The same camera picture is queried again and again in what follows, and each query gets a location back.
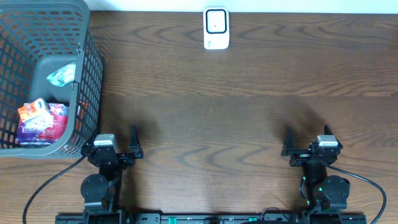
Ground purple red tissue pack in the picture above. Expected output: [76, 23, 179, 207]
[16, 103, 69, 145]

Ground small orange box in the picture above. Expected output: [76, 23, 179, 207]
[17, 98, 50, 122]

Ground teal snack wrapper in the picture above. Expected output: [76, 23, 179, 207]
[47, 62, 76, 87]

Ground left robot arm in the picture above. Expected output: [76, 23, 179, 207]
[80, 127, 144, 224]

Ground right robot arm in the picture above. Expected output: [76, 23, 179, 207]
[281, 126, 350, 223]

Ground white barcode scanner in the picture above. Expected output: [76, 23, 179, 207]
[203, 7, 230, 50]

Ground grey plastic mesh basket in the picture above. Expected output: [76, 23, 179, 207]
[1, 0, 104, 159]

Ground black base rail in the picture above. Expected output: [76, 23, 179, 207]
[55, 212, 368, 224]

